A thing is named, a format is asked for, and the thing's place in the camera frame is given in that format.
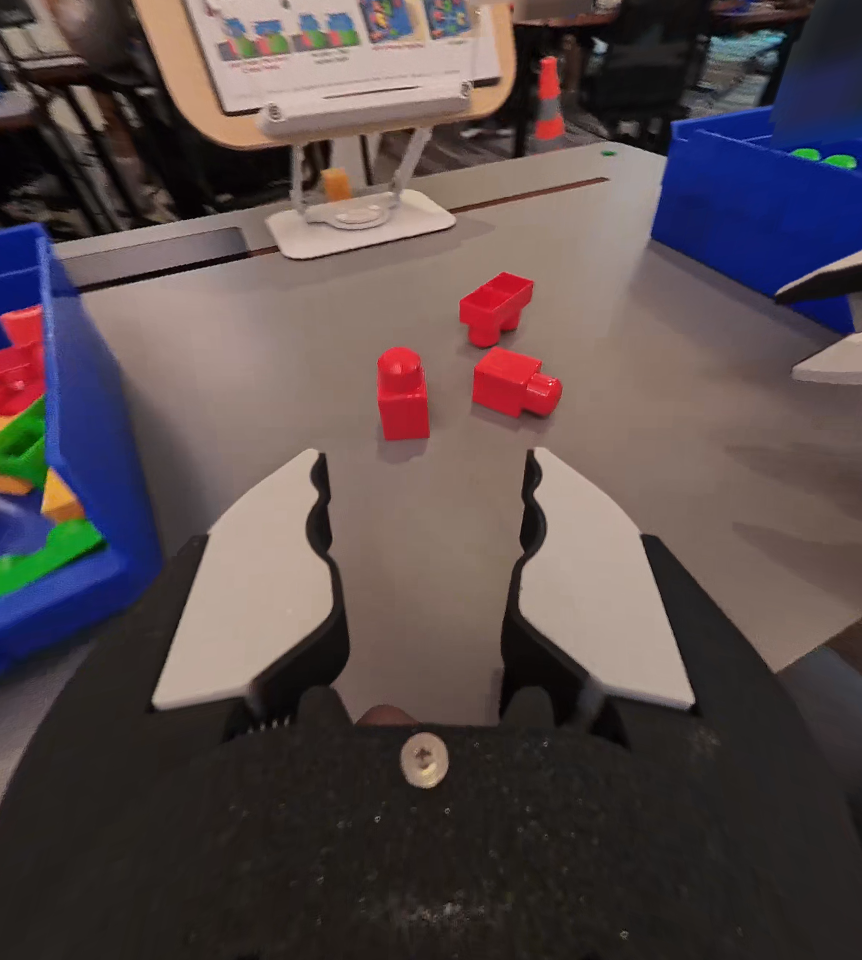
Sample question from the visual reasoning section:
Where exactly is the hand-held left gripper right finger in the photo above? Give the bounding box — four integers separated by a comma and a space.
499, 446, 697, 712

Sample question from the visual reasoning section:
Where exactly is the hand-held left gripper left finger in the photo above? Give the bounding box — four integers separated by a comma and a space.
151, 447, 352, 712

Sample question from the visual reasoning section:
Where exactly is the green mega block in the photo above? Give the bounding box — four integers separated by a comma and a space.
788, 146, 861, 171

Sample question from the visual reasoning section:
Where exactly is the blue storage bin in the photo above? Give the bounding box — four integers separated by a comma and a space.
650, 105, 862, 334
0, 222, 165, 706

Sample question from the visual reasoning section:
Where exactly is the red mega block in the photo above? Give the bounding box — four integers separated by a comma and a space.
458, 272, 537, 349
376, 348, 433, 442
472, 348, 564, 421

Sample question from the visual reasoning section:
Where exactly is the pile of colourful blocks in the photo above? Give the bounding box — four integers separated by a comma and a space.
0, 305, 106, 619

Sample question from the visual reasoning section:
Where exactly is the person's jeans leg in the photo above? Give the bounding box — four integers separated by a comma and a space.
776, 645, 862, 864

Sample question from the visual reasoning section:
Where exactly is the black office chair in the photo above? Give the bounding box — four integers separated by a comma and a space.
604, 0, 705, 129

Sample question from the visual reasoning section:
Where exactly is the orange traffic cone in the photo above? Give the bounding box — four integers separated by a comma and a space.
529, 56, 570, 144

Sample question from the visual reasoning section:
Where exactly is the white board stand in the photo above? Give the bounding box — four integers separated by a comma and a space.
259, 83, 477, 261

